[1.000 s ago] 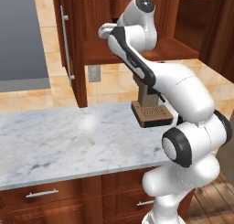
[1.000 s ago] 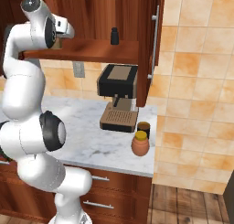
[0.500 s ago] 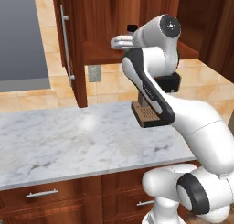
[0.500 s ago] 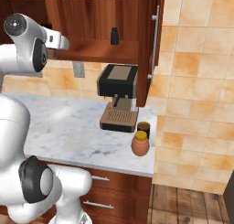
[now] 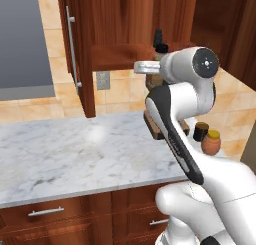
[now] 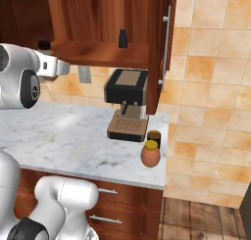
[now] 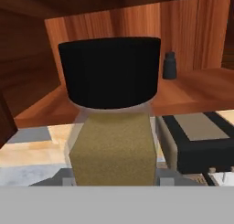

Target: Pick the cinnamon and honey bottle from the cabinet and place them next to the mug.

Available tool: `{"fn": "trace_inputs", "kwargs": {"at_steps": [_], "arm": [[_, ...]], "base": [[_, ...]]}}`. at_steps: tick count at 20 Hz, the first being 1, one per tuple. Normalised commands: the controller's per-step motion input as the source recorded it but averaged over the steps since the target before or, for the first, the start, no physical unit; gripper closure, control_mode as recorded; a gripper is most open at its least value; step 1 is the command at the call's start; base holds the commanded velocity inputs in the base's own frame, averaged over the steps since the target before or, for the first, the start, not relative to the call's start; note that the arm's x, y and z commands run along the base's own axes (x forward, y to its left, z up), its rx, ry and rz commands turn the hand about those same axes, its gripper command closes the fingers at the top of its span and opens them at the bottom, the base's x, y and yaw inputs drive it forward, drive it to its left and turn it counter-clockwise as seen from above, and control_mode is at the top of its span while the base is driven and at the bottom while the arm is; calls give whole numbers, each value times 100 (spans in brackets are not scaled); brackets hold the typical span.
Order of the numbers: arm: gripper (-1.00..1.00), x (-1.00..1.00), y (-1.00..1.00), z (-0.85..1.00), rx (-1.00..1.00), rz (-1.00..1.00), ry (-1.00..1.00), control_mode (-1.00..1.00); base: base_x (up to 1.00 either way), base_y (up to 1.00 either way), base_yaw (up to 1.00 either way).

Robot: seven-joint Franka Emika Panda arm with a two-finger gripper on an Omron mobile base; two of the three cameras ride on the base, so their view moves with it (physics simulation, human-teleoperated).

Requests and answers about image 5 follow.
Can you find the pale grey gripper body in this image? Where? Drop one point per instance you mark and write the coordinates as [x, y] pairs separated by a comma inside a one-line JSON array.
[[146, 67]]

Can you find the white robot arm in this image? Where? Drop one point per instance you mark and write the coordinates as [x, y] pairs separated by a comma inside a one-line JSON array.
[[220, 185]]

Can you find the black-capped spice bottle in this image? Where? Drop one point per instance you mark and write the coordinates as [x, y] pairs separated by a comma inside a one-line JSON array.
[[162, 49]]

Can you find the black pointed-top bottle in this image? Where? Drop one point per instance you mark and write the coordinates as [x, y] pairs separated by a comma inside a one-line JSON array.
[[158, 37]]

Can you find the wooden cabinet door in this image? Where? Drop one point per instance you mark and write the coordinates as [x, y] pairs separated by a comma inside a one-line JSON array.
[[241, 32], [83, 55]]

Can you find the wooden cutting board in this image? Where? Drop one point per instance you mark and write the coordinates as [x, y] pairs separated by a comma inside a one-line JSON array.
[[152, 126]]

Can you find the black jar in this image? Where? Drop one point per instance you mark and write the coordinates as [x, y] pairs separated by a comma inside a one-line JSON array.
[[200, 130]]

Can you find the brown jar with yellow lid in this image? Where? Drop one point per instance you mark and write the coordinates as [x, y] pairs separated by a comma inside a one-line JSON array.
[[211, 143]]

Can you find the wooden drawer front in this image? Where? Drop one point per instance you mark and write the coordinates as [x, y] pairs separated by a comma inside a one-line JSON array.
[[136, 215], [56, 219]]

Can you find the grey wall outlet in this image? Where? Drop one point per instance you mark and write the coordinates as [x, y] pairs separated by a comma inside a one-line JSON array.
[[103, 80]]

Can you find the wooden wall cabinet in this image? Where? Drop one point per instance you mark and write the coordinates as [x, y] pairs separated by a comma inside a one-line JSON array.
[[133, 22]]

